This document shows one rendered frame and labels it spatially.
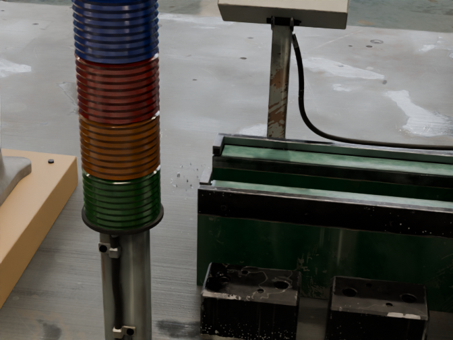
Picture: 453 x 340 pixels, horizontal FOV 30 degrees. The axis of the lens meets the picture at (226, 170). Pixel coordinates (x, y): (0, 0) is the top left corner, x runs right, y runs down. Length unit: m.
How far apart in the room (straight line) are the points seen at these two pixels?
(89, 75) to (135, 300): 0.20
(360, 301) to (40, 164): 0.49
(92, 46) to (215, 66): 1.02
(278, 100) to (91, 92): 0.62
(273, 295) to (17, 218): 0.33
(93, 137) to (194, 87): 0.89
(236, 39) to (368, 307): 0.97
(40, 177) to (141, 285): 0.45
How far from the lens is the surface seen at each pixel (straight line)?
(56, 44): 1.71
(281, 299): 0.86
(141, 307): 0.70
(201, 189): 0.91
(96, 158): 0.62
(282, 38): 1.15
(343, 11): 1.11
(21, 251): 1.00
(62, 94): 1.48
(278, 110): 1.19
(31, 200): 1.06
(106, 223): 0.64
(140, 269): 0.68
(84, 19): 0.58
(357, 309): 0.86
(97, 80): 0.59
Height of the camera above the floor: 1.37
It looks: 28 degrees down
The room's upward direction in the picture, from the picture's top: 2 degrees clockwise
